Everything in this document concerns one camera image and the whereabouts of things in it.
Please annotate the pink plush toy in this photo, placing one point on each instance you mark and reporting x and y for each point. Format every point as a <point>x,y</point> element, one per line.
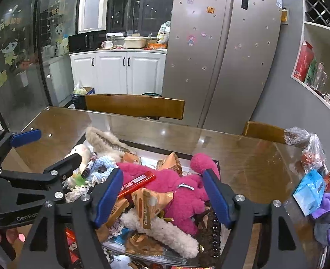
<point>167,182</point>

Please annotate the white plush toy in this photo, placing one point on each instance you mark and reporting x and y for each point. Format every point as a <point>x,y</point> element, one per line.
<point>79,152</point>

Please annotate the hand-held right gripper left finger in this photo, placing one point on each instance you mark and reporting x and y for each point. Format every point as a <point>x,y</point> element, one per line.
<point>109,199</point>

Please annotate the dark glass wall cabinet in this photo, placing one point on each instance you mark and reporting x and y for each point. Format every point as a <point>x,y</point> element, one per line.
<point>142,8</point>

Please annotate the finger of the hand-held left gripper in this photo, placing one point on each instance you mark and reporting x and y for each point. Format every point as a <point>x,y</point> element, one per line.
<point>66,164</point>
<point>26,137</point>

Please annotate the blue box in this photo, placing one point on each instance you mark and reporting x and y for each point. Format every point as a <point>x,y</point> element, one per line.
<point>308,190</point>

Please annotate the white mug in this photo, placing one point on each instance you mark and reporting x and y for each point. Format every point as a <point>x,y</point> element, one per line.
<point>106,44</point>

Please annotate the white crochet scrunchie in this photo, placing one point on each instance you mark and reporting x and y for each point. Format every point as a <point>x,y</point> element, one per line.
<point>75,194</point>

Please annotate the red patterned packet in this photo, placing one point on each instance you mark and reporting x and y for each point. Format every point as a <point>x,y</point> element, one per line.
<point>71,243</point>

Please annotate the dark cardboard box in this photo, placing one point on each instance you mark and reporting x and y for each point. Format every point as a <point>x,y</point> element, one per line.
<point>165,260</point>

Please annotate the white fluffy headband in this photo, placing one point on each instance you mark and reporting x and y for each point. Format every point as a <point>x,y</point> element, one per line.
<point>170,235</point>

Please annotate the black microwave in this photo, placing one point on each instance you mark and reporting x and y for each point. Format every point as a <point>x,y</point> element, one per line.
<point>83,42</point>

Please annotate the silver refrigerator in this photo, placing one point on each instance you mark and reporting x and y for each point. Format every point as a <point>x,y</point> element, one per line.
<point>224,61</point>

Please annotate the white base cabinet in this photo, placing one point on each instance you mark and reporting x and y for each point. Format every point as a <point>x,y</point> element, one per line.
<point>111,70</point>

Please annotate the black red tube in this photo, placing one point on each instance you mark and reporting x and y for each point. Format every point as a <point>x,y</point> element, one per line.
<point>89,165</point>

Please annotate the beige fur headband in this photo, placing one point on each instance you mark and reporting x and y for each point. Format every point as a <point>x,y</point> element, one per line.
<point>106,140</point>

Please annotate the white wall shelf unit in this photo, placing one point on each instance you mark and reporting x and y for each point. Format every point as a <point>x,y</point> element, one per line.
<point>322,33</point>

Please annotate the bag of green fruit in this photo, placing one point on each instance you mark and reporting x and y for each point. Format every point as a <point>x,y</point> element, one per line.
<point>80,89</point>

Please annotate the red box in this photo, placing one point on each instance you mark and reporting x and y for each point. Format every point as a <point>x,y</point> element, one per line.
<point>302,61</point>

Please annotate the glass sliding door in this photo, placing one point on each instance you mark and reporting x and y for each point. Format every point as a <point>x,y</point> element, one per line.
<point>22,47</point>

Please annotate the white plastic bag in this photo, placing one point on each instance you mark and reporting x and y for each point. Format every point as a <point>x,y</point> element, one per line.
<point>163,33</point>

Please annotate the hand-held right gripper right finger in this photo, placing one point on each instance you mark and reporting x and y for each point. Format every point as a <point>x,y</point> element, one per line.
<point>218,199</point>

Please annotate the wooden desktop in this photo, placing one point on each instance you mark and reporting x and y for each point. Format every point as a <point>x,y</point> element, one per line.
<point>238,151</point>

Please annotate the person's left hand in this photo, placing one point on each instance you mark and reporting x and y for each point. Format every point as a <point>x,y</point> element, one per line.
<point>12,235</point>

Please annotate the triangular brown snack packet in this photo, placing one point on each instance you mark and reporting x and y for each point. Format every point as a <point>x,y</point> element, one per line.
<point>142,243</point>
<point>117,210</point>
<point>148,207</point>
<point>170,164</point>

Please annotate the cream pot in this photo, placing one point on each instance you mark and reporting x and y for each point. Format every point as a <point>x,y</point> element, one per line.
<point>135,42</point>

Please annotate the red stick packet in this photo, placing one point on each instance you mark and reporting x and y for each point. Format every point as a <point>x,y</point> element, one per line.
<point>138,183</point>

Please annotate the grey cloth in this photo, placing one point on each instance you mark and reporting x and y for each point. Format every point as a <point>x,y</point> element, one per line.
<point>323,229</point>

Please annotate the blue crochet scrunchie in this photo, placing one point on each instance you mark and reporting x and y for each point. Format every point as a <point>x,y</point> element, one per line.
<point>102,171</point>

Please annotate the purple cloth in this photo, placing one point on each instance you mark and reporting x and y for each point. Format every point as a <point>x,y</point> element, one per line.
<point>329,204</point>

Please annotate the clear plastic bag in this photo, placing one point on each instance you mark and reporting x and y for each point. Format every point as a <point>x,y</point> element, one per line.
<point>308,148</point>

